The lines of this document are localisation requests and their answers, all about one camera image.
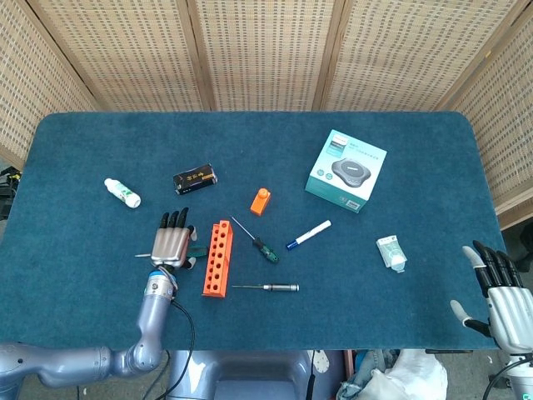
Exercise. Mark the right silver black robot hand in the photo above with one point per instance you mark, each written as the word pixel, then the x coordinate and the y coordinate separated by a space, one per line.
pixel 506 304

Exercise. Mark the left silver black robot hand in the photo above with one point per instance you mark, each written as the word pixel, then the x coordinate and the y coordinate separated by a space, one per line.
pixel 168 248

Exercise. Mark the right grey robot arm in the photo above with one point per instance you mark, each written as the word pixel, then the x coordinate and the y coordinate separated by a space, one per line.
pixel 520 377

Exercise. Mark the orange tool holder rack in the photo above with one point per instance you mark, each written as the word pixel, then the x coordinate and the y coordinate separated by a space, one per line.
pixel 216 262

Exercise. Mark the green black stubby screwdriver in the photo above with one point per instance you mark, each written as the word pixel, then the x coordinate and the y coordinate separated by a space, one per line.
pixel 266 251

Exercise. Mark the silver metal precision screwdriver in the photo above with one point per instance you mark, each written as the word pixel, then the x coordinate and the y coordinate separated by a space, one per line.
pixel 281 287

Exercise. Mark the white bottle green print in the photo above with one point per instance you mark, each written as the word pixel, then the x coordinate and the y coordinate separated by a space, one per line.
pixel 123 192

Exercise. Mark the black box gold print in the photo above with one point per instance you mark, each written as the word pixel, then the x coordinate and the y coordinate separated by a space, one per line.
pixel 195 179

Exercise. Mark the orange block with knob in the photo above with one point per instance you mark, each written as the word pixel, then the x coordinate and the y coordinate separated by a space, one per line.
pixel 260 204

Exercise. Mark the white plastic bag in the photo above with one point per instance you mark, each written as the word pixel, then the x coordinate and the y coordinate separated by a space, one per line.
pixel 412 375

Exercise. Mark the green white tissue pack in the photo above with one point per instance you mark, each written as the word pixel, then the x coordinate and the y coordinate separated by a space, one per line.
pixel 391 252

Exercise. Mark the blue felt table cover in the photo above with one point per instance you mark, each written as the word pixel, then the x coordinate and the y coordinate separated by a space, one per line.
pixel 291 316

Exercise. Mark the white marker blue cap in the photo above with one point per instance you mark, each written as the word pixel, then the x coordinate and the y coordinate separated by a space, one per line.
pixel 312 233

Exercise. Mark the grey robot torso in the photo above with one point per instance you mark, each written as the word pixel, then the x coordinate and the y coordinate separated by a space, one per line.
pixel 245 375

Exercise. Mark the teal speakerphone box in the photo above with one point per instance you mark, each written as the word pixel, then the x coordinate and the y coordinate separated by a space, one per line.
pixel 347 171

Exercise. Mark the woven wooden folding screen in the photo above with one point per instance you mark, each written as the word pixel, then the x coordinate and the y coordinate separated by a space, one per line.
pixel 266 54

